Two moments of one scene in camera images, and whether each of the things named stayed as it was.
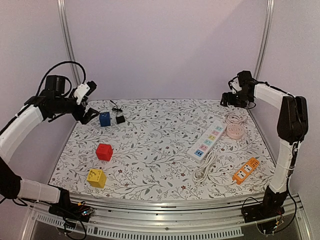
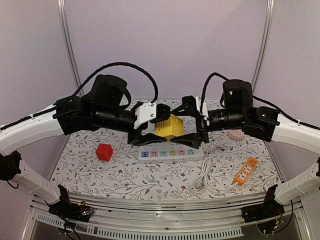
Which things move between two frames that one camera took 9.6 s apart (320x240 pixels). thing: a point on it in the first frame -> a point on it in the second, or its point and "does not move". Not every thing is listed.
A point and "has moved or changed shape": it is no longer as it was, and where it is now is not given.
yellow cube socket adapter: [97, 178] -> [168, 129]
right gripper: [228, 99] -> [201, 125]
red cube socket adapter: [104, 152] does not move
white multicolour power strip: [203, 144] has moved or changed shape
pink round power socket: [235, 131] does not move
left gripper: [86, 117] -> [139, 139]
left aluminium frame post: [68, 38] does not move
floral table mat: [172, 149] does not move
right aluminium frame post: [269, 13] does not move
